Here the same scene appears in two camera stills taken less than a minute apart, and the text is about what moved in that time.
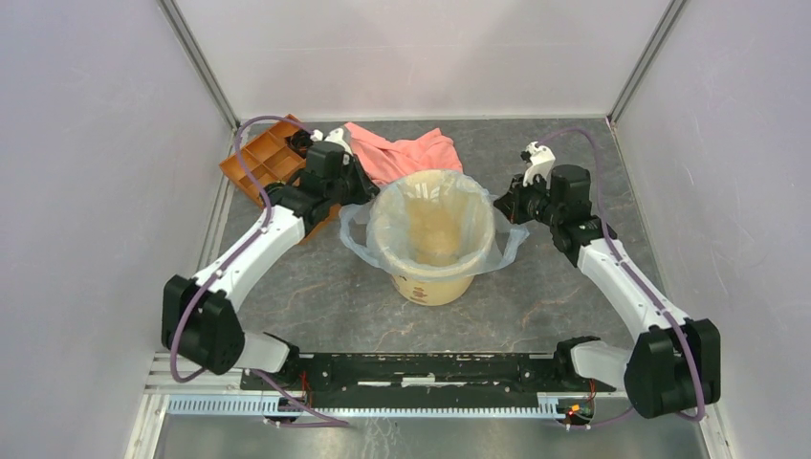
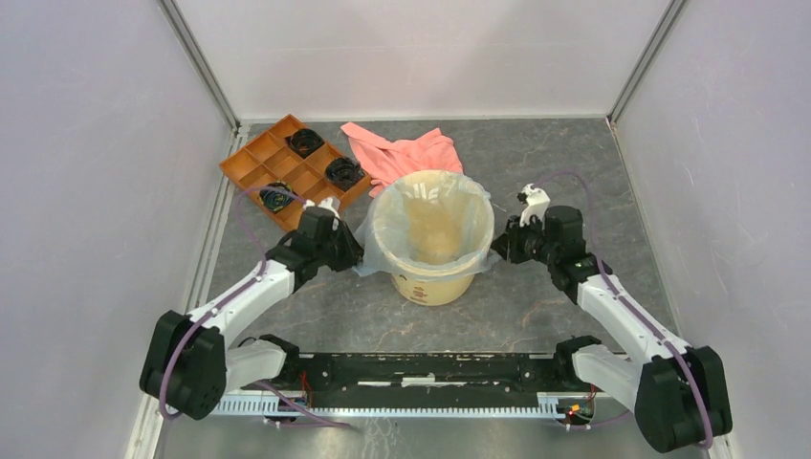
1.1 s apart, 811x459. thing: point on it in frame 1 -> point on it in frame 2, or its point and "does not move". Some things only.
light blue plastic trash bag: x=430 y=226 does not move
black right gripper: x=511 y=203 -> x=507 y=246
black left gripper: x=366 y=189 -> x=354 y=251
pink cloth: x=385 y=159 does not move
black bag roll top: x=298 y=142 does not move
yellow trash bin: x=431 y=230 does not move
